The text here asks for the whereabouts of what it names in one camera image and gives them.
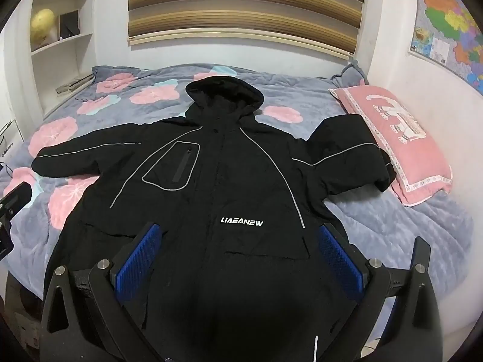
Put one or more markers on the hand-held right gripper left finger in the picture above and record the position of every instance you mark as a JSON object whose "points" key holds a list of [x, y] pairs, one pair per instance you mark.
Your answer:
{"points": [[139, 262]]}

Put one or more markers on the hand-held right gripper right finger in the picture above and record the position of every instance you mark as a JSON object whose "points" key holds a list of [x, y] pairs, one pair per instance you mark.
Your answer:
{"points": [[339, 262]]}

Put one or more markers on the black hooded jacket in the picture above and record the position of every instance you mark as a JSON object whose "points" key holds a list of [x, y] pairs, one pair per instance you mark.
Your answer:
{"points": [[226, 181]]}

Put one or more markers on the grey floral blanket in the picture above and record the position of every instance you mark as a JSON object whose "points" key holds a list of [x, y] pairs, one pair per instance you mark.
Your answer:
{"points": [[396, 241]]}

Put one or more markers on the pink elephant pillow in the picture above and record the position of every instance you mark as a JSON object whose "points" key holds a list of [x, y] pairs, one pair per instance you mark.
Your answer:
{"points": [[396, 135]]}

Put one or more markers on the white bookshelf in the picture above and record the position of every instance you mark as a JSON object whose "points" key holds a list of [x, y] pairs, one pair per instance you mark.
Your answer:
{"points": [[60, 45]]}

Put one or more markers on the grey pillow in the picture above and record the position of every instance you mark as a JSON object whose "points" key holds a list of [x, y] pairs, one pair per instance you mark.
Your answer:
{"points": [[349, 73]]}

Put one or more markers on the yellow globe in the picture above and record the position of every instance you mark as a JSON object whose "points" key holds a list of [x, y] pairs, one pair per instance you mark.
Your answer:
{"points": [[42, 25]]}

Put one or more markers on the small black box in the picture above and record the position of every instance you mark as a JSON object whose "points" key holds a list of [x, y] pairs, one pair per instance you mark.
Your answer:
{"points": [[68, 23]]}

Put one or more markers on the brown striped window blind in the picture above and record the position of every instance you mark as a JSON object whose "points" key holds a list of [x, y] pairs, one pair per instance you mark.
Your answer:
{"points": [[245, 3]]}

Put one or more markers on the colourful wall map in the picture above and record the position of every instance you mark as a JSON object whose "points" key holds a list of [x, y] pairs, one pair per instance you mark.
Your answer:
{"points": [[449, 22]]}

